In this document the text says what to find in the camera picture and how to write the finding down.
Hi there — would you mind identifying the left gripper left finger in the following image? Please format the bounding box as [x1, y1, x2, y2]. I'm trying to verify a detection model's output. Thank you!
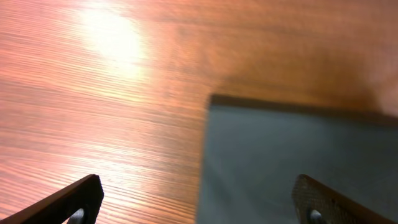
[1, 174, 104, 224]

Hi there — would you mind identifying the black box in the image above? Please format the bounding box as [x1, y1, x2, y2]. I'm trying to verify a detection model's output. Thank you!
[195, 95, 397, 223]

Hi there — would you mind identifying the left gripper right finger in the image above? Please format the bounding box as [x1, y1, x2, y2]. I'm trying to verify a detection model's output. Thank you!
[292, 174, 395, 224]

